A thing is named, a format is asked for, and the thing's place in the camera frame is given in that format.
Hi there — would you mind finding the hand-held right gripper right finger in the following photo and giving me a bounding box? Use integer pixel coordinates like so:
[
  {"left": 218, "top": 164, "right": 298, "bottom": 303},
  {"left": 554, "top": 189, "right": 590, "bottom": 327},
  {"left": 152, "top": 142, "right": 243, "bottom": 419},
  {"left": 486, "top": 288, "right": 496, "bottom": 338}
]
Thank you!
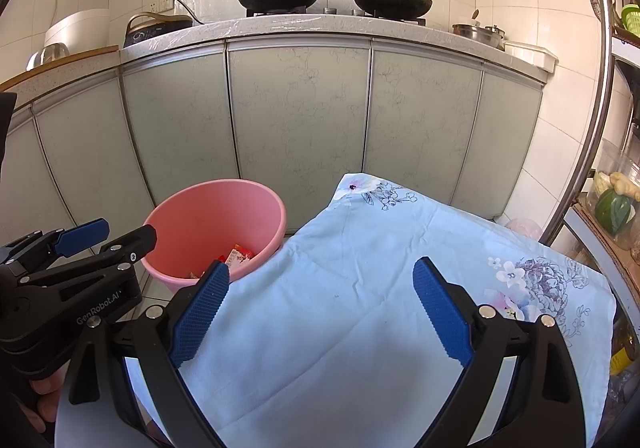
[{"left": 411, "top": 255, "right": 586, "bottom": 448}]

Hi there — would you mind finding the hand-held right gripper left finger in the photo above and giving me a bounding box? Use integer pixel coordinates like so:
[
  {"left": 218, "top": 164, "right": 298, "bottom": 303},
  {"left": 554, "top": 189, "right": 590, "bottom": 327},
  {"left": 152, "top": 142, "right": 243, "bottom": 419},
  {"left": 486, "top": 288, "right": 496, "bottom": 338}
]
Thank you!
[{"left": 55, "top": 259, "right": 232, "bottom": 448}]

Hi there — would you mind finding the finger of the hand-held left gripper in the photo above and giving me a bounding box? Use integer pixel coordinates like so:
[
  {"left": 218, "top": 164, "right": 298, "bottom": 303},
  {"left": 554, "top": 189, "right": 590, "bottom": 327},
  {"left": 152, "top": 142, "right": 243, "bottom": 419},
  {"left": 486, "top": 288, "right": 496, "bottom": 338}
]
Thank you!
[
  {"left": 17, "top": 224, "right": 159, "bottom": 294},
  {"left": 0, "top": 217, "right": 111, "bottom": 279}
]

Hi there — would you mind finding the pink snack packet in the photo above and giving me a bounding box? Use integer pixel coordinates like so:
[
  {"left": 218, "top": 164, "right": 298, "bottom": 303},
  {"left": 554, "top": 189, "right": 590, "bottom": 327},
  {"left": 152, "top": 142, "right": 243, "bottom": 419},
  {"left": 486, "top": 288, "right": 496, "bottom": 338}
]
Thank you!
[{"left": 220, "top": 242, "right": 256, "bottom": 274}]

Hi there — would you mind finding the pink plastic bucket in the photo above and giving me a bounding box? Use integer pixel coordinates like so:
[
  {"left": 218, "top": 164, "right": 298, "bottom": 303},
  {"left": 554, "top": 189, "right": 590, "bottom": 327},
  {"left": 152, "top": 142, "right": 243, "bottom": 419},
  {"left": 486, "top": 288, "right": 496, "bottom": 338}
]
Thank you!
[{"left": 141, "top": 179, "right": 287, "bottom": 296}]

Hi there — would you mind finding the person's left hand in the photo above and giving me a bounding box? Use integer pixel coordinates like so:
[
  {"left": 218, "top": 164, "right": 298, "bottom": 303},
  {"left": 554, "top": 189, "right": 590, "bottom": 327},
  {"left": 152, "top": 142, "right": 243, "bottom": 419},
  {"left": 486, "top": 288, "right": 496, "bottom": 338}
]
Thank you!
[{"left": 27, "top": 367, "right": 66, "bottom": 435}]

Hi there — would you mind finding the light blue floral tablecloth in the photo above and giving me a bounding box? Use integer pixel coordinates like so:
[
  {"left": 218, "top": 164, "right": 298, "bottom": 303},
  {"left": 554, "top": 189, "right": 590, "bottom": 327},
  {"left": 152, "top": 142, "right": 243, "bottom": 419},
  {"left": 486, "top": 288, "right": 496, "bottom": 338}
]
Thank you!
[{"left": 125, "top": 172, "right": 618, "bottom": 448}]

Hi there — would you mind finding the clear plastic bag red print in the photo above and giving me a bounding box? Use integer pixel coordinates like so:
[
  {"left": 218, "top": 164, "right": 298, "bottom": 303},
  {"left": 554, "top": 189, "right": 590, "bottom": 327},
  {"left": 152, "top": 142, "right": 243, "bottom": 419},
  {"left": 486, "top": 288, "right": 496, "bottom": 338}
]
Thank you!
[{"left": 505, "top": 217, "right": 544, "bottom": 242}]

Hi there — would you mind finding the brown cardboard sheet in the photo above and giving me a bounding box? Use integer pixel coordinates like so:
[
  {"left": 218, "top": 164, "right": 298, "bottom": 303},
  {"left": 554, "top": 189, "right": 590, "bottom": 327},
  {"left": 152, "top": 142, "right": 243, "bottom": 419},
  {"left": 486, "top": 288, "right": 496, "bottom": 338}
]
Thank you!
[{"left": 572, "top": 203, "right": 640, "bottom": 309}]

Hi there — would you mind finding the steel bowl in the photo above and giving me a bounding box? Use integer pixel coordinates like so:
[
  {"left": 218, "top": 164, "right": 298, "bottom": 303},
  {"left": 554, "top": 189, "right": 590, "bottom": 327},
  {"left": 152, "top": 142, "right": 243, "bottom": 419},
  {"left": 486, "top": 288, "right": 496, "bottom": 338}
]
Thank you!
[{"left": 26, "top": 42, "right": 71, "bottom": 72}]

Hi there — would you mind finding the yellow oil bottle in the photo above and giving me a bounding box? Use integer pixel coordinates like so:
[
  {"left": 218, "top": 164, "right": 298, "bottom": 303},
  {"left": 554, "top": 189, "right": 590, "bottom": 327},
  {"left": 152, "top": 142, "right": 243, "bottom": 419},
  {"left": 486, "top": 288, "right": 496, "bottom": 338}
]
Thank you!
[{"left": 610, "top": 318, "right": 637, "bottom": 379}]

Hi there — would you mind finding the white rice cooker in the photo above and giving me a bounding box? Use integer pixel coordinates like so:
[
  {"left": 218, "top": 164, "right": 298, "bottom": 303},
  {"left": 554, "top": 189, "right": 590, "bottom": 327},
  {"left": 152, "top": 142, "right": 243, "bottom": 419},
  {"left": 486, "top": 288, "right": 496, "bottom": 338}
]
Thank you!
[{"left": 44, "top": 8, "right": 111, "bottom": 54}]

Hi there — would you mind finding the green pepper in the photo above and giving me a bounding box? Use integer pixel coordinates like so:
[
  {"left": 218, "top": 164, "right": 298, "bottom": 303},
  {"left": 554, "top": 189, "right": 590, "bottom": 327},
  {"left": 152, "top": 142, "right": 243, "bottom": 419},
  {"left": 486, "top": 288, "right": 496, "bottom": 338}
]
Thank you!
[{"left": 595, "top": 188, "right": 637, "bottom": 235}]

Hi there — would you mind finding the grey kitchen counter cabinet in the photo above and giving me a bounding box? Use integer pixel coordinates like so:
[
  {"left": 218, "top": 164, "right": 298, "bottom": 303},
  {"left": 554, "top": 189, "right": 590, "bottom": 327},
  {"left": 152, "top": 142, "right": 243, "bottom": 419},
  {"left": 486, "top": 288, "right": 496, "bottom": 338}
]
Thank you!
[{"left": 0, "top": 13, "right": 556, "bottom": 249}]

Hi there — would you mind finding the clear plastic container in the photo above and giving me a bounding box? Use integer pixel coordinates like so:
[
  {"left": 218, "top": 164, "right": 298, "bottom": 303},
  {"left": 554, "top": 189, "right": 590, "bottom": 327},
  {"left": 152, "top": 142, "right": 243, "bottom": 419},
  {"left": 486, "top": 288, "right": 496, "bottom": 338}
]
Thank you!
[{"left": 585, "top": 138, "right": 640, "bottom": 249}]

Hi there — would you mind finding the black induction cooker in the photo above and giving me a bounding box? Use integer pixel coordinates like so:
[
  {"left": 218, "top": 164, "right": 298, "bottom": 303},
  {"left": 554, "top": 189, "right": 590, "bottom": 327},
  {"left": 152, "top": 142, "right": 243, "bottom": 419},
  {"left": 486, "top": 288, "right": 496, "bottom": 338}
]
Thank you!
[{"left": 123, "top": 12, "right": 195, "bottom": 48}]

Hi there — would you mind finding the ginger root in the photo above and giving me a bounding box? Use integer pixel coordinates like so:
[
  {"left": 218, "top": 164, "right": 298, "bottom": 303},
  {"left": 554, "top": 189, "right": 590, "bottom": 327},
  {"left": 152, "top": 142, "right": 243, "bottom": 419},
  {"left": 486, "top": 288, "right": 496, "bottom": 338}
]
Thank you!
[{"left": 607, "top": 171, "right": 640, "bottom": 201}]

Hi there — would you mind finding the white rectangular tray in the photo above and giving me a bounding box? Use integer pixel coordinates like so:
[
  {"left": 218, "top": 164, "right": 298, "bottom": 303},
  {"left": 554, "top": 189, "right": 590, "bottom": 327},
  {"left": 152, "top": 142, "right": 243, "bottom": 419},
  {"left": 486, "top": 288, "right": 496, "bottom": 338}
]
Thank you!
[{"left": 502, "top": 41, "right": 560, "bottom": 75}]

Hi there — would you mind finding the small lidded steel pot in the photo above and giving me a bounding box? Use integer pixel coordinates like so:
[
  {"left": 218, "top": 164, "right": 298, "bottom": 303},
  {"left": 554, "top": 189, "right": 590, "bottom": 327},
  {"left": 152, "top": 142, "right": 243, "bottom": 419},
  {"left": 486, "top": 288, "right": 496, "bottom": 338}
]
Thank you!
[{"left": 472, "top": 25, "right": 507, "bottom": 50}]

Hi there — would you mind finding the steel pot with spoon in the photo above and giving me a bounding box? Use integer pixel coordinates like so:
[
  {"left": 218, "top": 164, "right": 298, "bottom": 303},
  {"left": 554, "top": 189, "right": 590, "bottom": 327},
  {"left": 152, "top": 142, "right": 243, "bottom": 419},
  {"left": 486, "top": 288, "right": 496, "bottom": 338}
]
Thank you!
[{"left": 452, "top": 9, "right": 490, "bottom": 41}]

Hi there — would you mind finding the metal shelf rack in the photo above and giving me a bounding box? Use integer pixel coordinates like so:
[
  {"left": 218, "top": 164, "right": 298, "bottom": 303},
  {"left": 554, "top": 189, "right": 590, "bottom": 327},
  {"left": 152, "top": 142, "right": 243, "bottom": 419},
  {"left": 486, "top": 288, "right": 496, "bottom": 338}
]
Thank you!
[{"left": 542, "top": 0, "right": 640, "bottom": 448}]

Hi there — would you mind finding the green plastic basket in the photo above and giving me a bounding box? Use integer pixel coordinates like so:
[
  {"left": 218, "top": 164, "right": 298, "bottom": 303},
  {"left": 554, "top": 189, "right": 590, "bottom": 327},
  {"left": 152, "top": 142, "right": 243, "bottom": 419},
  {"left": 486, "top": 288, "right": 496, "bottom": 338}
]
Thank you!
[{"left": 620, "top": 3, "right": 640, "bottom": 37}]

